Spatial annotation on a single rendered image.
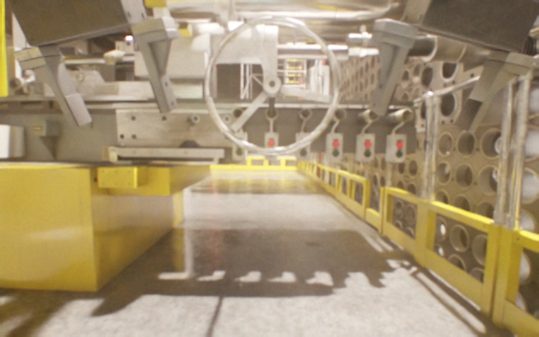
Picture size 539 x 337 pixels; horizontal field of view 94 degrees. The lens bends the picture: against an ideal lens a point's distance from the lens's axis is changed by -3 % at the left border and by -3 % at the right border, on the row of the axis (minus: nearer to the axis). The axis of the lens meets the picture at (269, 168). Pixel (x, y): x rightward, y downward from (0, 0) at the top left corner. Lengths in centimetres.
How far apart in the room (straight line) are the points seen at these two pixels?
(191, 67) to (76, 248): 107
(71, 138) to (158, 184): 75
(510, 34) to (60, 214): 157
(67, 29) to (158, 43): 10
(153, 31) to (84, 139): 162
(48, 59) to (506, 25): 53
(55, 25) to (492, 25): 48
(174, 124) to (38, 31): 127
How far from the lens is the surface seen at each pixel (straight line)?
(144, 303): 139
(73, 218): 150
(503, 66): 43
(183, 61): 163
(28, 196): 163
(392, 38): 34
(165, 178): 139
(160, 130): 166
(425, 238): 179
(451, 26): 37
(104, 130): 186
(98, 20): 36
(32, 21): 41
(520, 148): 130
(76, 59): 254
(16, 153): 214
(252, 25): 82
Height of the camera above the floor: 69
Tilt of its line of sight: 5 degrees down
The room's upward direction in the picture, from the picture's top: 1 degrees clockwise
